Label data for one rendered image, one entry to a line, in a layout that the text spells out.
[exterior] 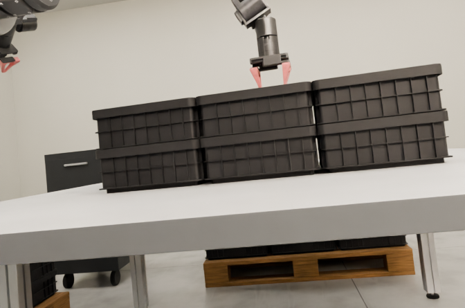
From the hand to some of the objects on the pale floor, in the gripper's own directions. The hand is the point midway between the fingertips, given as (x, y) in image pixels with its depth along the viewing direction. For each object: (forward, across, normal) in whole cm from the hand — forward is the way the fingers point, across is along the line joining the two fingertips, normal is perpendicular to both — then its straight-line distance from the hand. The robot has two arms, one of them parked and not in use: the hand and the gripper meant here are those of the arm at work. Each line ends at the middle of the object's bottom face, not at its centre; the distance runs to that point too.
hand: (273, 91), depth 105 cm
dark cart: (+90, -147, +155) cm, 232 cm away
